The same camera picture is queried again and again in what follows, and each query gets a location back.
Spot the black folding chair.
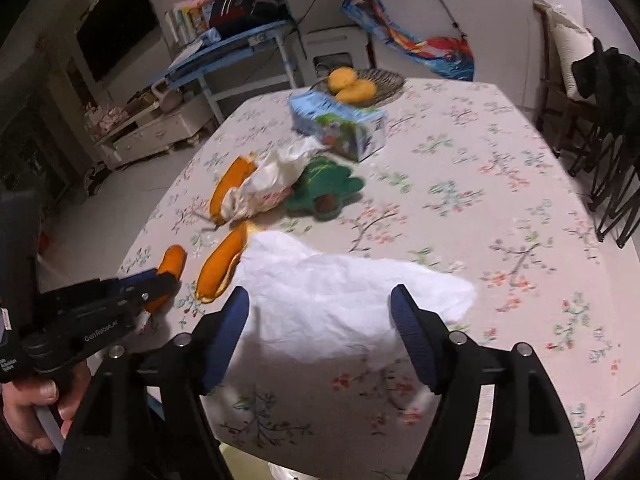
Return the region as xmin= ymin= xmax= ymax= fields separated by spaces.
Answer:
xmin=567 ymin=110 xmax=640 ymax=250

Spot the blue silver milk carton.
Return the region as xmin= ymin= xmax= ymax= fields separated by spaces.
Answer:
xmin=290 ymin=91 xmax=390 ymax=162

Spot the wooden chair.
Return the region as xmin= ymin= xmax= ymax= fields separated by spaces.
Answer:
xmin=532 ymin=0 xmax=601 ymax=156

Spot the orange peel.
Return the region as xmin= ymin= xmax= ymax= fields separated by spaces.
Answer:
xmin=194 ymin=222 xmax=251 ymax=303
xmin=142 ymin=245 xmax=188 ymax=313
xmin=209 ymin=156 xmax=258 ymax=226

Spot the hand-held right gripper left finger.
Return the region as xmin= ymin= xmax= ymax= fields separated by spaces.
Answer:
xmin=57 ymin=285 xmax=251 ymax=480

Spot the pale yellow bin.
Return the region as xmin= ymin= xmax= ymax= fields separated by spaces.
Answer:
xmin=217 ymin=442 xmax=281 ymax=480

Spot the black jacket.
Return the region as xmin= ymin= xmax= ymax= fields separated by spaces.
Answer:
xmin=571 ymin=37 xmax=640 ymax=161

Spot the yellow mango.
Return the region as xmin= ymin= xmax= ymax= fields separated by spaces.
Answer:
xmin=327 ymin=66 xmax=358 ymax=93
xmin=334 ymin=79 xmax=377 ymax=106

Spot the white plastic bag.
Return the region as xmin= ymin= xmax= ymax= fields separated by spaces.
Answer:
xmin=220 ymin=232 xmax=476 ymax=426

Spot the black television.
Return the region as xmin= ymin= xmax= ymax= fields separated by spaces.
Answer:
xmin=75 ymin=0 xmax=160 ymax=83

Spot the row of books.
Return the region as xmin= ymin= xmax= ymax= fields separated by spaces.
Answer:
xmin=165 ymin=0 xmax=221 ymax=43

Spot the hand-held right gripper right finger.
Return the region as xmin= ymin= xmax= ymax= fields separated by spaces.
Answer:
xmin=390 ymin=284 xmax=586 ymax=480

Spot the floral tablecloth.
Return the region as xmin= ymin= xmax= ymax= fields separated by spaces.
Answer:
xmin=115 ymin=77 xmax=623 ymax=480

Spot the white pillow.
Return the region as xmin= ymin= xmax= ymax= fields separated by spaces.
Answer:
xmin=542 ymin=2 xmax=598 ymax=101

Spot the beige jug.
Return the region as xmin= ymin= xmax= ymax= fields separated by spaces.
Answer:
xmin=150 ymin=77 xmax=183 ymax=111

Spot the woven wicker basket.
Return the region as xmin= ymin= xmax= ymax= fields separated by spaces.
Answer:
xmin=312 ymin=67 xmax=407 ymax=108

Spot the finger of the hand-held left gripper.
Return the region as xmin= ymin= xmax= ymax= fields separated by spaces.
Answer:
xmin=112 ymin=269 xmax=161 ymax=292
xmin=132 ymin=274 xmax=180 ymax=312

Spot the white cupboard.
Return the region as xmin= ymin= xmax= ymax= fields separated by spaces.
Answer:
xmin=350 ymin=0 xmax=551 ymax=111

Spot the white plastic stool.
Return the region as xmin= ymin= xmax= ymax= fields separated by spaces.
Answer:
xmin=302 ymin=27 xmax=371 ymax=88

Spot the pink floral box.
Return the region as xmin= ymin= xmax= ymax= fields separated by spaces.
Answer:
xmin=82 ymin=105 xmax=126 ymax=136

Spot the green avocado plush toy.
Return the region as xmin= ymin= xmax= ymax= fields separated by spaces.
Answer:
xmin=284 ymin=155 xmax=365 ymax=222

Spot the white low cabinet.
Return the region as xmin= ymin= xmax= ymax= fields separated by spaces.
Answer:
xmin=92 ymin=95 xmax=213 ymax=171

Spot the person's left hand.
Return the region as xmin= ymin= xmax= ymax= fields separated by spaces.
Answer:
xmin=0 ymin=355 xmax=93 ymax=456

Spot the crumpled white tissue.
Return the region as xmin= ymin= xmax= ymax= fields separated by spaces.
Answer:
xmin=220 ymin=135 xmax=331 ymax=221

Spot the colourful printed cloth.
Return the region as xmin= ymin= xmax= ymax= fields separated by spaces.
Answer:
xmin=341 ymin=0 xmax=475 ymax=82

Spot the dark backpack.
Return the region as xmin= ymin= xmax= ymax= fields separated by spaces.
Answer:
xmin=207 ymin=0 xmax=291 ymax=38

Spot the blue desk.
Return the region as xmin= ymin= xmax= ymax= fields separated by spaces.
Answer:
xmin=150 ymin=20 xmax=308 ymax=126

